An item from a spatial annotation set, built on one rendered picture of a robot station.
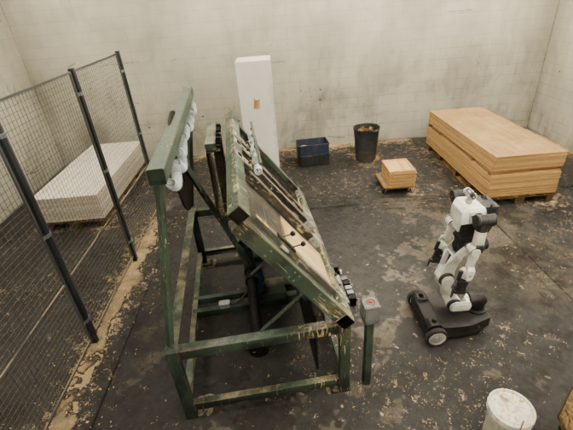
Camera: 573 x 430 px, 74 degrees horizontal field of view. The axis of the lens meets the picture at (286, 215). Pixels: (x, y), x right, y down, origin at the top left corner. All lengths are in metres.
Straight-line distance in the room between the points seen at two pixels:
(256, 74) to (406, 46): 3.24
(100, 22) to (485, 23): 7.24
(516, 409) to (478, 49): 7.06
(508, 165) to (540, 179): 0.59
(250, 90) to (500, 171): 4.03
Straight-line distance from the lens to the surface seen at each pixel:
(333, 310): 2.84
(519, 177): 6.41
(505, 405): 3.35
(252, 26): 7.94
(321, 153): 7.46
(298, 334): 2.94
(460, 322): 4.05
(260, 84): 6.65
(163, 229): 2.34
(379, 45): 8.27
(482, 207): 3.42
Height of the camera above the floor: 2.96
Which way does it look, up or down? 30 degrees down
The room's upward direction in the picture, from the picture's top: 5 degrees counter-clockwise
